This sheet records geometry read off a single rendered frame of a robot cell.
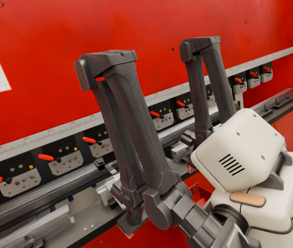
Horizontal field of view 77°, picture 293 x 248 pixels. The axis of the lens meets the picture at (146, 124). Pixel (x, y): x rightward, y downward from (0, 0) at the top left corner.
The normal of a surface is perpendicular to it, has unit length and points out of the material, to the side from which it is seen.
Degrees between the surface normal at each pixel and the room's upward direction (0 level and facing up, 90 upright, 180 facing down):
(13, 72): 90
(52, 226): 90
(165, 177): 81
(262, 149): 48
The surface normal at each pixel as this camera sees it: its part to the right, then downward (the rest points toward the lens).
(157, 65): 0.51, 0.15
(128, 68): 0.65, -0.10
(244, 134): 0.36, -0.59
